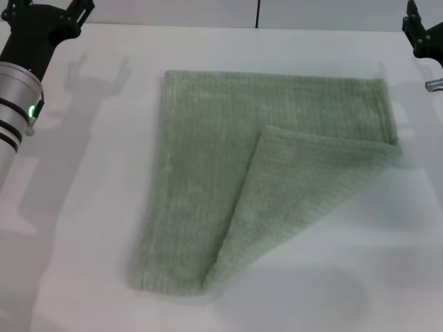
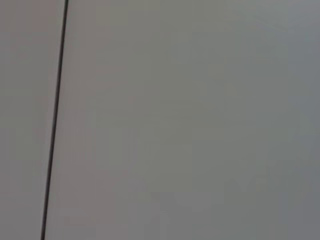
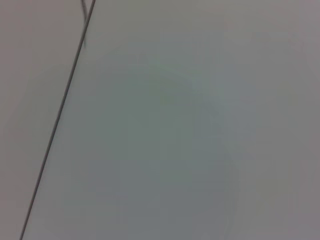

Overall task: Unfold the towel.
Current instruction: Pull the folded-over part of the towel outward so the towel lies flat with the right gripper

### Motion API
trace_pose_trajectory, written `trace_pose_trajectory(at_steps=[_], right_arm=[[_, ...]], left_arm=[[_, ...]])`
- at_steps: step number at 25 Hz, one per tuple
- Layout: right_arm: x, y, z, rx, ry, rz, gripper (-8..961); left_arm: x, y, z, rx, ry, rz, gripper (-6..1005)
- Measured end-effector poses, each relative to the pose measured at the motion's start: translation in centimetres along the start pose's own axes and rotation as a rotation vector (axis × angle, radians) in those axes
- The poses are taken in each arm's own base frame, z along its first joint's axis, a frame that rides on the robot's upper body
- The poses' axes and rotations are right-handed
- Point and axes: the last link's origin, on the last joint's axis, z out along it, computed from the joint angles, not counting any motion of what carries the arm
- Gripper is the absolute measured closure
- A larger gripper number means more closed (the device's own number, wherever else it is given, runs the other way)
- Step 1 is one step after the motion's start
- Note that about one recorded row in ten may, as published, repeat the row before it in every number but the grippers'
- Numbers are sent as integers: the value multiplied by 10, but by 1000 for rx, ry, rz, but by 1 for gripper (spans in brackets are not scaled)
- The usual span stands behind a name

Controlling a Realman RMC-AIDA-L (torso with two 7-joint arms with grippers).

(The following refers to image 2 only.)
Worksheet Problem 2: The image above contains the thin dark panel seam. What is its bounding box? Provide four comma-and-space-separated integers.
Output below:
40, 0, 70, 240

